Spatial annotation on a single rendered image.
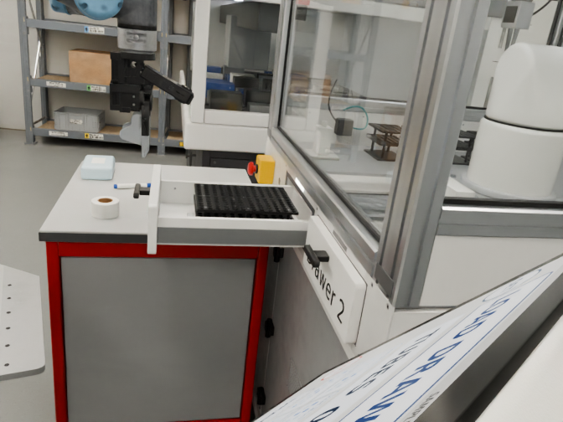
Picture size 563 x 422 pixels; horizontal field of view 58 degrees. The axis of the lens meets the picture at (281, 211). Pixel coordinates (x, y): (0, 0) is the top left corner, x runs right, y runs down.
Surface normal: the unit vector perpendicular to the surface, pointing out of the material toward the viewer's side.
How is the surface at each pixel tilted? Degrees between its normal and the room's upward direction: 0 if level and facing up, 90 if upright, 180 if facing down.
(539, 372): 25
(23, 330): 0
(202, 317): 90
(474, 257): 90
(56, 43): 90
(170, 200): 90
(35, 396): 0
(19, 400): 0
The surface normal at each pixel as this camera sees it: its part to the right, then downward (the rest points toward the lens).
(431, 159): 0.19, 0.36
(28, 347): 0.11, -0.93
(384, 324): -0.97, -0.04
